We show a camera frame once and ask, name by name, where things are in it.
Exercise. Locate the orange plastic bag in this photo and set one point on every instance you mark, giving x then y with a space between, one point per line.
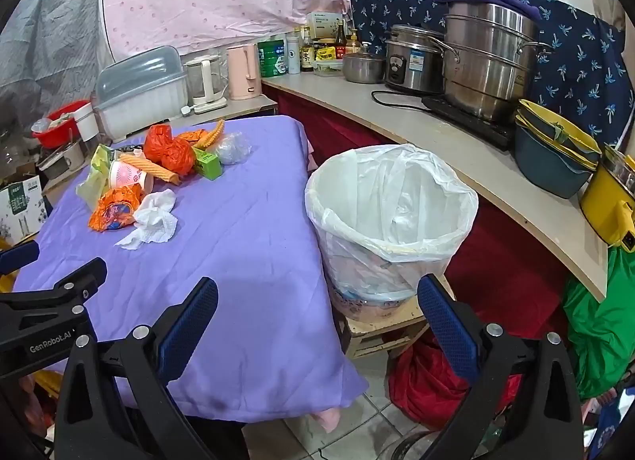
168 150

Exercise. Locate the white cup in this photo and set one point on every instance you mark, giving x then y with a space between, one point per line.
87 122

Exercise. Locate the dark bottle white label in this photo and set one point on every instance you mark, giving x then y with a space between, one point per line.
307 55

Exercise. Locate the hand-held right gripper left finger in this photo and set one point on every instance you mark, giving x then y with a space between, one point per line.
191 326

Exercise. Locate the pink electric kettle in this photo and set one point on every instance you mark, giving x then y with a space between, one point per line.
243 73

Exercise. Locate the green bag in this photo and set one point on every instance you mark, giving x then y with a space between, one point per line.
605 321

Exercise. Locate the crumpled white tissue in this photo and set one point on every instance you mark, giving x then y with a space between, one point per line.
156 222

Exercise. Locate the metal container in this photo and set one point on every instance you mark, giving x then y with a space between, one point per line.
62 160

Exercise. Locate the white green carton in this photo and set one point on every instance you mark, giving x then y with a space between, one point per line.
322 23

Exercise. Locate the red basin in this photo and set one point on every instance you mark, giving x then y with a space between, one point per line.
59 135

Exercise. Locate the steel rice cooker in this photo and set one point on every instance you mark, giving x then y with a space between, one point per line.
416 63

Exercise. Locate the orange snack wrapper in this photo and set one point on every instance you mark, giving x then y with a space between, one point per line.
116 209

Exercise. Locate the pink cloth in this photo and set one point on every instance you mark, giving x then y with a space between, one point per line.
330 418

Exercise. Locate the dark sauce bottle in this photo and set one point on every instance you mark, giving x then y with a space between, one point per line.
340 45

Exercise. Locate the red cloth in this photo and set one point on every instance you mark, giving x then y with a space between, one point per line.
496 266

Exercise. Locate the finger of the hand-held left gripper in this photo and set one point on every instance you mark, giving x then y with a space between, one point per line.
64 286
17 256

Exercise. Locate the bin with white plastic liner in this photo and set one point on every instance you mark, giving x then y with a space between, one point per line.
392 192

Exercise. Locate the clear food container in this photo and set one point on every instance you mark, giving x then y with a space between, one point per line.
328 68

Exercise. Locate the white power plug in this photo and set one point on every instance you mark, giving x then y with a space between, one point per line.
187 110

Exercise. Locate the small steel pot with lid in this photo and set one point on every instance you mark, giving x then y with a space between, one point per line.
364 68

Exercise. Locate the pink print paper cup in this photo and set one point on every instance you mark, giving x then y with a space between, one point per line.
126 174

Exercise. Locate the white dish box grey lid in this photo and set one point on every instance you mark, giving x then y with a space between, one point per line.
144 103

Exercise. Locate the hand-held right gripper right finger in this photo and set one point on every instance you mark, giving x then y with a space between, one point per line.
446 326

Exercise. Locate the wooden stool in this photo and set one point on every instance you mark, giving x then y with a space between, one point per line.
377 336

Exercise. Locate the large steel steamer pot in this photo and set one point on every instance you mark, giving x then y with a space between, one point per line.
486 73

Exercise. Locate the purple tablecloth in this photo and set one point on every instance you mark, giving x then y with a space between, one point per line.
238 241

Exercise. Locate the blue printed bag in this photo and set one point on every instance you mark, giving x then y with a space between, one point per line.
610 430

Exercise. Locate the cardboard box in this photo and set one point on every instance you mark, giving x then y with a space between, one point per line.
20 202

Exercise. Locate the green can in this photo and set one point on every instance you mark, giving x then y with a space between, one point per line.
272 58

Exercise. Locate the red bag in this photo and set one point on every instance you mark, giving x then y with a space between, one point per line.
426 380

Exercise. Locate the white blender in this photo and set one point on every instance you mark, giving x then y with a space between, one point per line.
204 78

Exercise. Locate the light green wrapper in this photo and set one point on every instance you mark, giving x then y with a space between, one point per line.
96 177

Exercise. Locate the grey plastic sheet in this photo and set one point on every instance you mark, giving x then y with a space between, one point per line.
49 43

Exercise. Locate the navy printed cloth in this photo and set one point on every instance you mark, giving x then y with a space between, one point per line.
570 68

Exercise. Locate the clear plastic bag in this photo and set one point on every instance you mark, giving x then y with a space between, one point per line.
233 147

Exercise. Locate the black induction cooktop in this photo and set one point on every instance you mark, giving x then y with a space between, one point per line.
476 127

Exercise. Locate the orange ridged snack stick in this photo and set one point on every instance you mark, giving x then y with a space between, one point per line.
158 171

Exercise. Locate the small green box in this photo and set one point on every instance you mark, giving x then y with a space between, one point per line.
208 165

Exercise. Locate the wooden counter board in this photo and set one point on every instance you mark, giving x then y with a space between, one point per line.
421 142

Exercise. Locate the yellow electric pot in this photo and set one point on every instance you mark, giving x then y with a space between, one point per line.
605 192

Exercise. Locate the blue yellow basin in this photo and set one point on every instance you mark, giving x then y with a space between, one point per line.
545 172
560 127

